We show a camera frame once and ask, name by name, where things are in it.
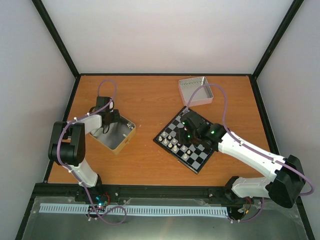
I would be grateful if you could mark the silver square tin lid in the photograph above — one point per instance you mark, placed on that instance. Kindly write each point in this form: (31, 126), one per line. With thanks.
(188, 86)

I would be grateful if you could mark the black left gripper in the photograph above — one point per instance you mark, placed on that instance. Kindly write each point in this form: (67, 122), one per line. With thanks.
(117, 118)

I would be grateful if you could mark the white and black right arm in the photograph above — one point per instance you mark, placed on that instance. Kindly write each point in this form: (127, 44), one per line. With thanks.
(282, 180)

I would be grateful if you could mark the black and silver chessboard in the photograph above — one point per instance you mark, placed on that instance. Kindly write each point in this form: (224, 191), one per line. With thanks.
(192, 156)

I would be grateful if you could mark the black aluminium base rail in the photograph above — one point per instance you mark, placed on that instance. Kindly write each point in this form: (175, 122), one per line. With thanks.
(119, 193)

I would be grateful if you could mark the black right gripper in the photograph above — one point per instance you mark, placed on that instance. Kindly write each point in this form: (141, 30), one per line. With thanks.
(181, 139)

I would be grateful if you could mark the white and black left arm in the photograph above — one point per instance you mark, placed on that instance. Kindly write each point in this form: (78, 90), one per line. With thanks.
(67, 145)

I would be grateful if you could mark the light blue cable duct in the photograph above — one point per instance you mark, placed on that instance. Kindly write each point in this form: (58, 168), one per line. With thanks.
(137, 210)

